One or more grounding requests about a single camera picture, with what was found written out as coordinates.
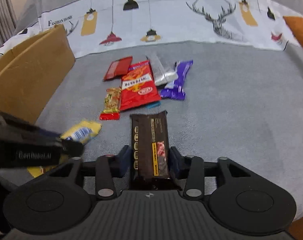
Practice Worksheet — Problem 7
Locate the orange cushion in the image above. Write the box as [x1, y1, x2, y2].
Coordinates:
[283, 16, 303, 48]

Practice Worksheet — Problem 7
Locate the brown cardboard box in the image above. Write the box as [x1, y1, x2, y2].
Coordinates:
[0, 24, 76, 124]

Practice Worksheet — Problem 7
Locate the yellow snack packet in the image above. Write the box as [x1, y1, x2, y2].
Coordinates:
[27, 120, 102, 178]

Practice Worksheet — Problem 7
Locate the large red orange snack bag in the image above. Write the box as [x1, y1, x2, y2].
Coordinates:
[120, 60, 161, 111]

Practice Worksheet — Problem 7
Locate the printed white sofa cover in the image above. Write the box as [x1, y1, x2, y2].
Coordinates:
[0, 0, 299, 57]

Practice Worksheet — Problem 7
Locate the plain red snack packet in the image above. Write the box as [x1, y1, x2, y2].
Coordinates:
[103, 56, 133, 81]

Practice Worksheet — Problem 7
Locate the silver snack stick packet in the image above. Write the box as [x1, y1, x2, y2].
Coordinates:
[146, 52, 178, 87]

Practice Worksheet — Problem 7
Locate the small blue wrapper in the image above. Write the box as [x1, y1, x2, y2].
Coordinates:
[146, 101, 161, 109]

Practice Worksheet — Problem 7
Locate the small peanut candy bar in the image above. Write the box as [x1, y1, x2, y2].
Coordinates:
[99, 87, 121, 120]

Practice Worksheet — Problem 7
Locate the dark brown snack packet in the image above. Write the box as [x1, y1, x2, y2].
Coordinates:
[130, 111, 169, 180]

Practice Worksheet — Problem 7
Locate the purple snack packet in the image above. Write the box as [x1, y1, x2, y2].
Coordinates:
[160, 60, 193, 101]

